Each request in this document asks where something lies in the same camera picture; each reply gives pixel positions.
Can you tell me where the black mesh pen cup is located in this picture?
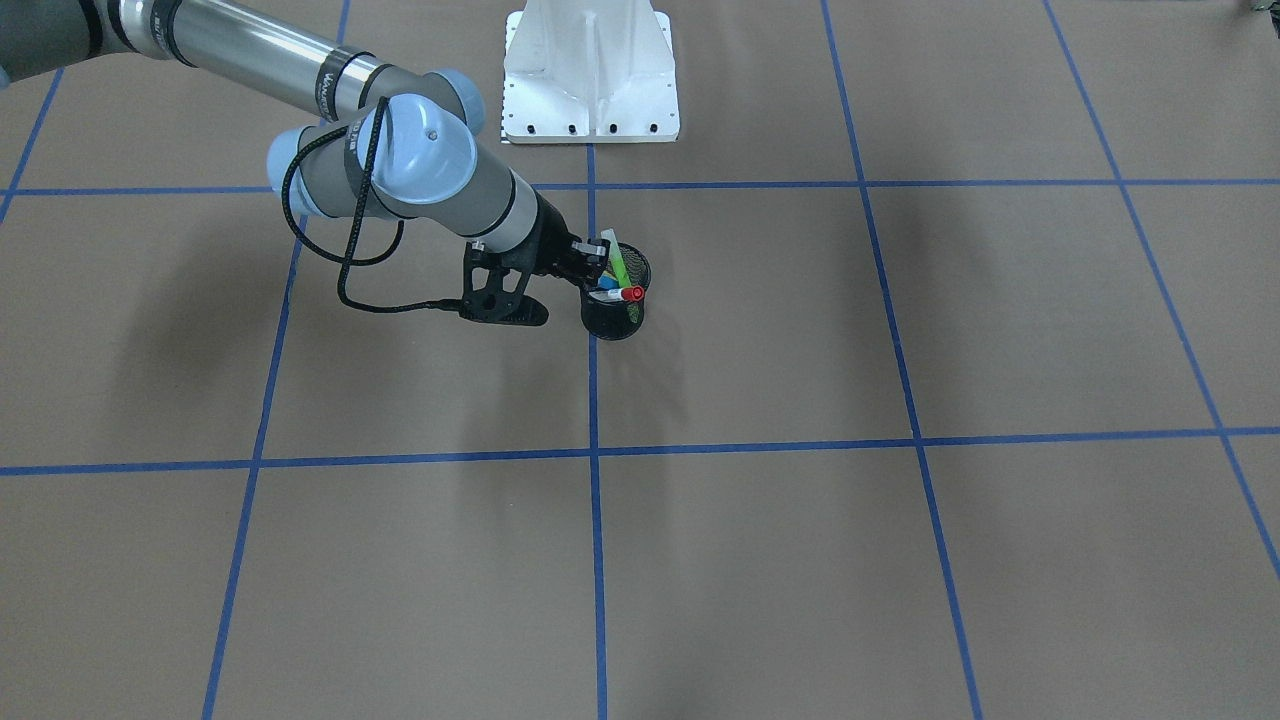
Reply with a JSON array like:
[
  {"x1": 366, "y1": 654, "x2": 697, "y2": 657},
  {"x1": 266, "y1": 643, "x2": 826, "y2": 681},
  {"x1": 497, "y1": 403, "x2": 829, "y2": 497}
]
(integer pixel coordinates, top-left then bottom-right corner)
[{"x1": 580, "y1": 243, "x2": 652, "y2": 341}]

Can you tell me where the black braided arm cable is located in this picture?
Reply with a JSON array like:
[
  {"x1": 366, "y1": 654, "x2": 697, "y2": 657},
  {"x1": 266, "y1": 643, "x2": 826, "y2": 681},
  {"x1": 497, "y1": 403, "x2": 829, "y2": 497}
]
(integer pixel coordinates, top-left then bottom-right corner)
[{"x1": 282, "y1": 95, "x2": 463, "y2": 314}]

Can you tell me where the red capped marker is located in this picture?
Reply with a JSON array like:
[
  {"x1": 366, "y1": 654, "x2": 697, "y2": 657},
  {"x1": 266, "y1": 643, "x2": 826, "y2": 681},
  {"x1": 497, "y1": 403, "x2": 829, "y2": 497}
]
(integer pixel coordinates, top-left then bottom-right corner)
[{"x1": 589, "y1": 284, "x2": 646, "y2": 304}]

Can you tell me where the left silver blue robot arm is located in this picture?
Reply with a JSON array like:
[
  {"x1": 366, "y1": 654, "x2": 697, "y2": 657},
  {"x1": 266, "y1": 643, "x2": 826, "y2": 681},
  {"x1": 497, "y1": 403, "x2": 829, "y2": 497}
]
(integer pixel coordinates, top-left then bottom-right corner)
[{"x1": 1, "y1": 1, "x2": 608, "y2": 290}]

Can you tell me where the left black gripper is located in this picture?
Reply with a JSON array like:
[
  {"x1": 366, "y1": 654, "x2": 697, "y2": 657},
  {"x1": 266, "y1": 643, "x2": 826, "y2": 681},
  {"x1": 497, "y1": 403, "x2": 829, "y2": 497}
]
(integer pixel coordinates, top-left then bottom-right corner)
[{"x1": 532, "y1": 195, "x2": 621, "y2": 290}]

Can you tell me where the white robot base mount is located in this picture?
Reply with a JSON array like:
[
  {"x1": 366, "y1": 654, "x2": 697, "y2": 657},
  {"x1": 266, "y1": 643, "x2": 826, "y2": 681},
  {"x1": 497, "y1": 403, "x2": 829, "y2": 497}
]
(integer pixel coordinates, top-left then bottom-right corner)
[{"x1": 500, "y1": 1, "x2": 682, "y2": 145}]

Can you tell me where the green highlighter pen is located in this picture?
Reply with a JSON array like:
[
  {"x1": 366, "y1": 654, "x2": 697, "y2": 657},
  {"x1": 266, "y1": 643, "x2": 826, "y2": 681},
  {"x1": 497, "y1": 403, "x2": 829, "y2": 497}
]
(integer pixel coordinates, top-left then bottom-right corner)
[{"x1": 611, "y1": 246, "x2": 636, "y2": 288}]

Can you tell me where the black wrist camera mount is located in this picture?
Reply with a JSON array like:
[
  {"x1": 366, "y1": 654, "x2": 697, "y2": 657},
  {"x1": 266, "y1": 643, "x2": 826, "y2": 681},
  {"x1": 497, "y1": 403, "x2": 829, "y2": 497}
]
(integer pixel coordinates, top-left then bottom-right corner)
[{"x1": 458, "y1": 240, "x2": 550, "y2": 327}]

